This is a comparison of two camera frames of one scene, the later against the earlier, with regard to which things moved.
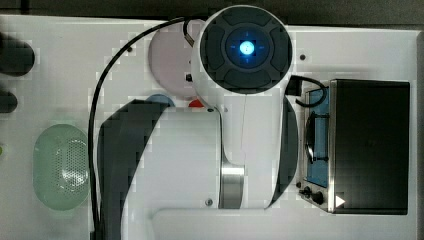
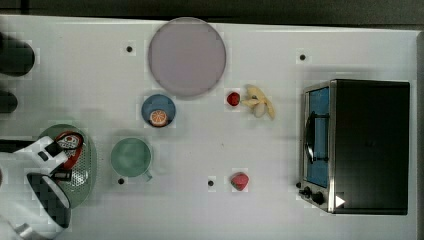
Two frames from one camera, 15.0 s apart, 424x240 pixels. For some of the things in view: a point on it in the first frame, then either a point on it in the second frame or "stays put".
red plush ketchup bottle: [195, 103] to [70, 140]
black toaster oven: [355, 147] stays put
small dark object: [8, 102] stays put
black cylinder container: [17, 58] stays put
